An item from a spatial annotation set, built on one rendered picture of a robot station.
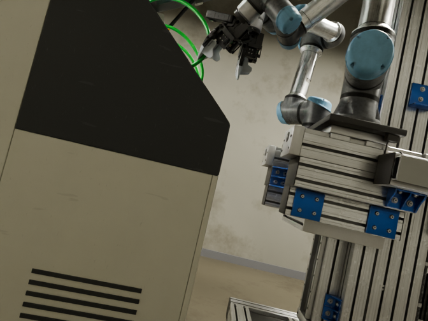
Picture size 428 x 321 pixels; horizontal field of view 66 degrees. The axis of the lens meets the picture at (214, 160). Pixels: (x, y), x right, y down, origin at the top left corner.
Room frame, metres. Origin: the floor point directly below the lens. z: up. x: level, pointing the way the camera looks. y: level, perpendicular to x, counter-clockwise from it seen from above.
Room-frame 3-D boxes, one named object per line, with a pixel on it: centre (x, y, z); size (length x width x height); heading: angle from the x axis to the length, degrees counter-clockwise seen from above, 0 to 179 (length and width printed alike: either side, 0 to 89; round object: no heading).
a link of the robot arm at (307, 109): (1.53, -0.42, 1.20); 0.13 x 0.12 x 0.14; 44
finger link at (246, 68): (1.31, -0.04, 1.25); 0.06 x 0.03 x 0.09; 97
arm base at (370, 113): (1.03, -0.41, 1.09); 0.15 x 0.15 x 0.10
